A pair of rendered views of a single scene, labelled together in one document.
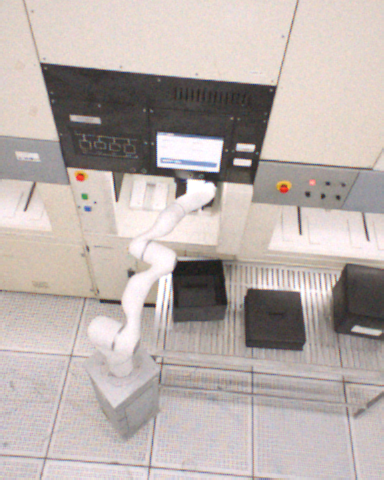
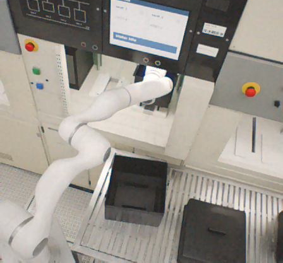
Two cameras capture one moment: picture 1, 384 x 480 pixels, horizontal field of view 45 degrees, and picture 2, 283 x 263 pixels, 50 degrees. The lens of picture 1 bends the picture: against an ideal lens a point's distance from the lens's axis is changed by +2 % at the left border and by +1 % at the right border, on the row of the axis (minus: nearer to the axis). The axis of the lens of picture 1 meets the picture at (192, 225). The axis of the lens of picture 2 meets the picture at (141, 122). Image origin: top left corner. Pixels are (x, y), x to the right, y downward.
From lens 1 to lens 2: 0.93 m
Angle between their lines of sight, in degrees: 5
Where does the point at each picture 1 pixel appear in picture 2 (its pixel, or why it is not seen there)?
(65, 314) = (23, 187)
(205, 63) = not seen: outside the picture
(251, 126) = not seen: outside the picture
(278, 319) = (217, 239)
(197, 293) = (136, 193)
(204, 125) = not seen: outside the picture
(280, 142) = (258, 28)
